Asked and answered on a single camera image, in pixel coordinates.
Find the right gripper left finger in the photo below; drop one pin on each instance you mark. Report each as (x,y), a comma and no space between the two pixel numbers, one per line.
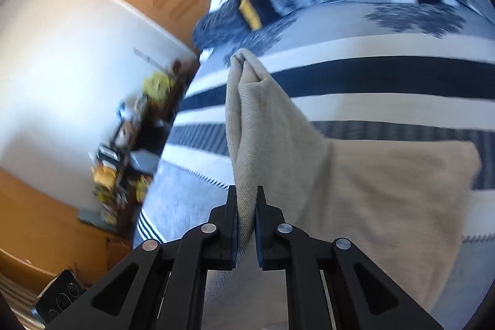
(160,286)

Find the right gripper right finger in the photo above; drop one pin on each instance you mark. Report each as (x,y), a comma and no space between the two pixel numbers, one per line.
(331,285)

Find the beige knit garment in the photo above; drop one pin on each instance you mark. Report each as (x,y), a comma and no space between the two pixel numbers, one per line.
(404,204)

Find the black device with dials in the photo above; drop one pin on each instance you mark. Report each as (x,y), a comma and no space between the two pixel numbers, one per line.
(58,295)

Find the cluttered dark shelf rack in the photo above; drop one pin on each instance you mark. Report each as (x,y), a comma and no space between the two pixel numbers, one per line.
(124,166)

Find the yellow plush toy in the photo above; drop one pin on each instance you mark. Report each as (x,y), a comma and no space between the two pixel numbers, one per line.
(158,86)

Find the blue striped bed cover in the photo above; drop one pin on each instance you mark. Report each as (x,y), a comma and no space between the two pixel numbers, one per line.
(359,70)

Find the navy patterned pillow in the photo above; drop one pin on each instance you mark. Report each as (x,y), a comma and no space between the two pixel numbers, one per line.
(236,19)

